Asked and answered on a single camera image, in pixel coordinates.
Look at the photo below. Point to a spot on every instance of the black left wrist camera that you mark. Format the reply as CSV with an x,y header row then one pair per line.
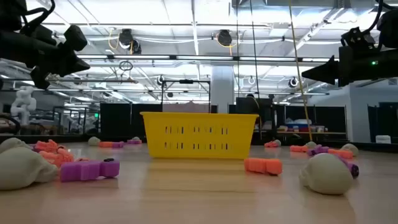
x,y
75,38

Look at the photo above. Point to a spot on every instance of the small black decoration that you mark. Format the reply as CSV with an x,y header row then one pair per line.
x,y
109,160

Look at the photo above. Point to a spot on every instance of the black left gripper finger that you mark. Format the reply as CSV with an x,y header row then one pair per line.
x,y
40,79
74,65

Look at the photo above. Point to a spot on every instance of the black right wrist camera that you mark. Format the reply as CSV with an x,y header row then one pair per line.
x,y
357,38

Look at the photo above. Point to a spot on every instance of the black metal stand frame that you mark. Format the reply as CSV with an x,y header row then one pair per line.
x,y
186,81

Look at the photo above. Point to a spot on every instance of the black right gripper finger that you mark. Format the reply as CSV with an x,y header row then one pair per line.
x,y
326,71

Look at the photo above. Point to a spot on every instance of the white building column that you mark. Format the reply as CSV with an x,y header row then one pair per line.
x,y
222,90

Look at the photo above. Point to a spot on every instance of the pink cloth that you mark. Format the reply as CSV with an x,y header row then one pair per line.
x,y
186,107

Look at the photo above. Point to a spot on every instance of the black partition panel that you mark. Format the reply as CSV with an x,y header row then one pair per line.
x,y
287,113
115,119

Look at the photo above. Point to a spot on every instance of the yellow plastic basket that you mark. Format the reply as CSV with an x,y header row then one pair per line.
x,y
199,137

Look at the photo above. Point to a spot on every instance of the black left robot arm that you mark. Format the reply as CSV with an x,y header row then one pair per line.
x,y
11,12

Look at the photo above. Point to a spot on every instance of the white bucket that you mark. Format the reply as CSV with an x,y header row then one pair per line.
x,y
383,139

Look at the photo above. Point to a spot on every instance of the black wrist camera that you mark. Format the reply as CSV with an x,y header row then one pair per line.
x,y
357,38
75,38

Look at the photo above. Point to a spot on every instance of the purple toy pieces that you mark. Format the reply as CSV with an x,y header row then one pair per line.
x,y
317,150

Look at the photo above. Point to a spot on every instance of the cream plastic skull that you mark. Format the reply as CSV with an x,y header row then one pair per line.
x,y
278,142
21,168
12,143
94,141
311,144
136,138
351,147
325,174

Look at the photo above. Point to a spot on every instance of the long ceiling light bar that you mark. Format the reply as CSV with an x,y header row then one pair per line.
x,y
202,57

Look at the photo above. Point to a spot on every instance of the blue white container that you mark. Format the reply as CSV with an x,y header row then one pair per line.
x,y
298,125

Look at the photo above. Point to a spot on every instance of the wooden shelf board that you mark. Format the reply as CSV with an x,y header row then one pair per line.
x,y
326,132

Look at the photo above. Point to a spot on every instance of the purple plastic Halloween decoration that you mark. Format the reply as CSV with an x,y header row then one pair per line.
x,y
32,148
354,169
134,142
87,170
118,144

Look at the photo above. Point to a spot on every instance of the dark partition panel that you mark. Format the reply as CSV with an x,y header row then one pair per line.
x,y
388,124

